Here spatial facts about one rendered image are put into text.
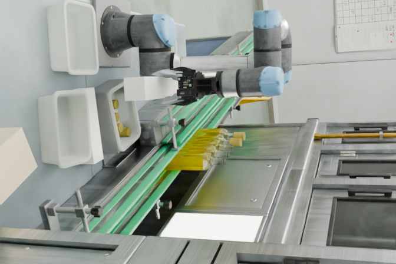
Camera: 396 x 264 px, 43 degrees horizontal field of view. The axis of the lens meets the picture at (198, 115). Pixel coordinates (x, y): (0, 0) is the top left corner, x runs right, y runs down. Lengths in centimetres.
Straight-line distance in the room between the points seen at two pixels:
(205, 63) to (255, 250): 97
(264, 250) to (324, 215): 88
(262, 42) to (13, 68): 67
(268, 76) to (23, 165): 66
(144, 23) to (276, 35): 57
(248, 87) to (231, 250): 49
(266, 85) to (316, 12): 646
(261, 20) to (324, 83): 659
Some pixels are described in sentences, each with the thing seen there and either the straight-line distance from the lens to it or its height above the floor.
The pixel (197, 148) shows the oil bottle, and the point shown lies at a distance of 190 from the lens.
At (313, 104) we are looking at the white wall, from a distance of 805.
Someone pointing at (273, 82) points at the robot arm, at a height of 143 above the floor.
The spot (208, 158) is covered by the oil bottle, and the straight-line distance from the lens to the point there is 183.
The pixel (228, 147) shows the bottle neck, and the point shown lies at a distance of 193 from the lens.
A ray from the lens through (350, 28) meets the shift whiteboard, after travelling 770.
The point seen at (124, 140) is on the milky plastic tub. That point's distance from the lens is 183.
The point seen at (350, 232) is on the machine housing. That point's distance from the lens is 170.
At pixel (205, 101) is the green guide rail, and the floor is 91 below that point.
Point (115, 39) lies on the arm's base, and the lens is 182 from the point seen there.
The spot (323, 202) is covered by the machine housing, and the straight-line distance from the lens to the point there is 186.
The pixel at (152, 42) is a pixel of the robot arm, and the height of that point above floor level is 94.
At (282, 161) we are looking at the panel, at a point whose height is 130.
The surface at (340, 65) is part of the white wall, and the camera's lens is 784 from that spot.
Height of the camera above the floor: 168
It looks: 20 degrees down
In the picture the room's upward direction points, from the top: 88 degrees clockwise
